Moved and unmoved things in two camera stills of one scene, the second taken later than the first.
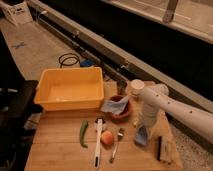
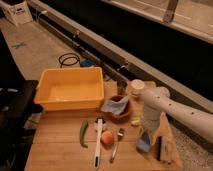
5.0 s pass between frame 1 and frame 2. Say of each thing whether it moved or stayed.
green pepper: stayed
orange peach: stayed
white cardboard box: stayed
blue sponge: moved
